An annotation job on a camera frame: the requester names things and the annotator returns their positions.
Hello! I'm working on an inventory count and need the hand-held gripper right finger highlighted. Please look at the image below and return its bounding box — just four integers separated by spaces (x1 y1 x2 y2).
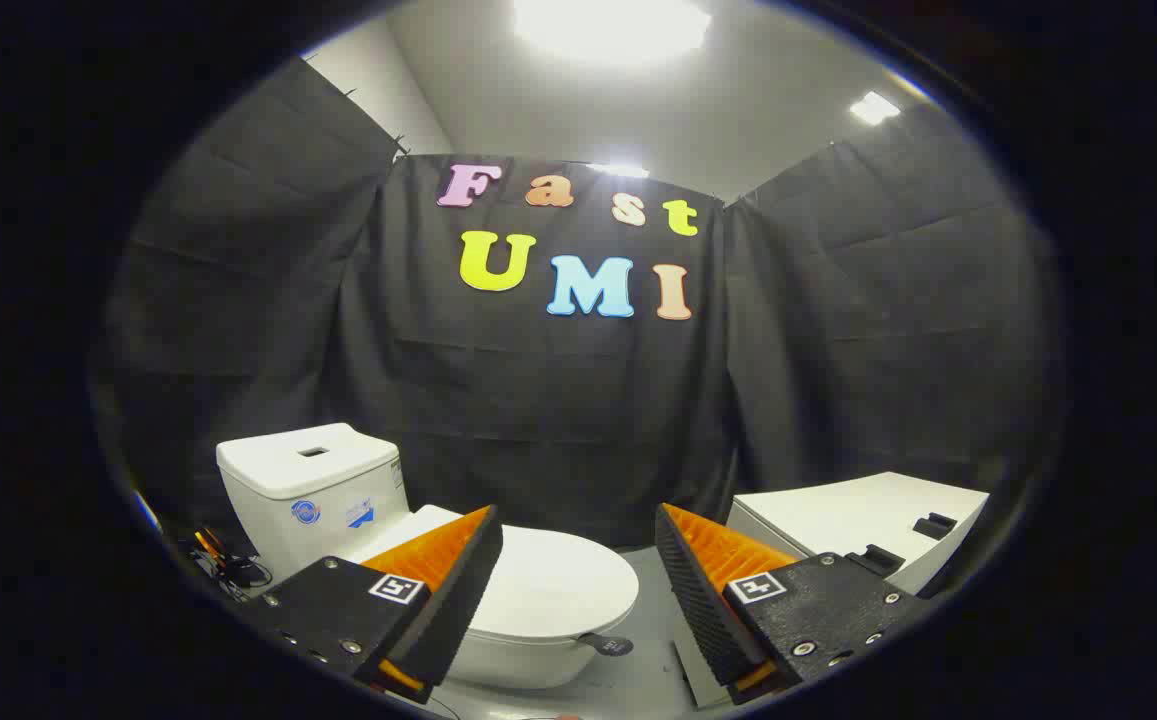
655 503 929 706

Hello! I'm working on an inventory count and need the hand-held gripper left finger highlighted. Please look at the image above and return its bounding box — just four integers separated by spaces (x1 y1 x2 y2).
238 505 504 704

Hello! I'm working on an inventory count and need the white toilet lid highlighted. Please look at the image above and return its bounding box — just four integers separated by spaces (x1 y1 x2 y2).
348 505 641 658

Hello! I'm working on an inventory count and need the white toilet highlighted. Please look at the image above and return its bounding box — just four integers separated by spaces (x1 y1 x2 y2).
216 423 639 691

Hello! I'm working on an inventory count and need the white drawer cabinet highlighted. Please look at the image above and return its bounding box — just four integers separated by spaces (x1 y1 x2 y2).
673 472 991 709

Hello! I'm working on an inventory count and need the black backdrop cloth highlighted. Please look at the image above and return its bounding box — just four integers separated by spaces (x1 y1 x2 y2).
103 55 1059 561

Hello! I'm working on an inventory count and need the orange and black tool bundle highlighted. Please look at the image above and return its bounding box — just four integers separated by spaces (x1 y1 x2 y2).
188 528 274 601

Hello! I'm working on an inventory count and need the rectangular ceiling light panel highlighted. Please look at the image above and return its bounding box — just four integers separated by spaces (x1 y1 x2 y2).
850 92 901 126

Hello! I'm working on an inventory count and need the large round ceiling light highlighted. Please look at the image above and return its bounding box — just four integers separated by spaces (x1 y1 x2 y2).
513 0 714 63

